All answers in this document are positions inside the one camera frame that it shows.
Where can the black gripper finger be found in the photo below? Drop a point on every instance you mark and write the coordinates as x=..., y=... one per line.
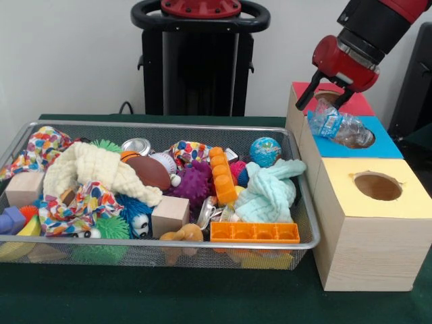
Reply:
x=308, y=92
x=343, y=99

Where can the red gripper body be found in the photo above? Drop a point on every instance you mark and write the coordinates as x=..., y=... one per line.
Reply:
x=341, y=67

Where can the clear plastic bottle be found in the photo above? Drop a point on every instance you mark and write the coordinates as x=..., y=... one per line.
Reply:
x=337, y=126

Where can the blue globe ball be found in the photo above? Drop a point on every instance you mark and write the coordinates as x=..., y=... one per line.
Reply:
x=265, y=152

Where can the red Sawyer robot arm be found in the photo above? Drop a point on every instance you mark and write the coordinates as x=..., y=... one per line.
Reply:
x=378, y=20

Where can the shallow metal mesh bin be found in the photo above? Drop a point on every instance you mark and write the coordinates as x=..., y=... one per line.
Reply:
x=202, y=133

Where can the wooden box with three holes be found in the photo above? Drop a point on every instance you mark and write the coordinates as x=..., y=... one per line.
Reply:
x=371, y=243

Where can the black chair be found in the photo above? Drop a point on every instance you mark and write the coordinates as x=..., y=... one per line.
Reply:
x=415, y=84

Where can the mint green cloth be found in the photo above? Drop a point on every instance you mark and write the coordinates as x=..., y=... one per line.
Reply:
x=266, y=192

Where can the long orange toy brick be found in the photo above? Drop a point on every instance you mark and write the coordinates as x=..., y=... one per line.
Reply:
x=222, y=179

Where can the purple spiky ball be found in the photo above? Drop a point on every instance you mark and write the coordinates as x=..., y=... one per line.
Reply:
x=194, y=184

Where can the wide orange toy brick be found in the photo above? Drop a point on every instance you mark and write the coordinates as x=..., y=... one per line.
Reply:
x=253, y=233

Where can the brown toy football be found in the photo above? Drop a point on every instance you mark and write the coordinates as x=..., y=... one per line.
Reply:
x=150, y=173

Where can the green spiky ball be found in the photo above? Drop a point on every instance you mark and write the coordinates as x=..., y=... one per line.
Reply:
x=104, y=146

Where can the cream muslin cloth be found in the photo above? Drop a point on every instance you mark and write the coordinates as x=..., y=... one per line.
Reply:
x=91, y=165

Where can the colourful spotted cloth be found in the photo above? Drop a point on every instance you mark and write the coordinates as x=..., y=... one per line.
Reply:
x=94, y=202
x=40, y=145

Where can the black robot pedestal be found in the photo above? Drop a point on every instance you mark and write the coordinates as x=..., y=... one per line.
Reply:
x=199, y=74

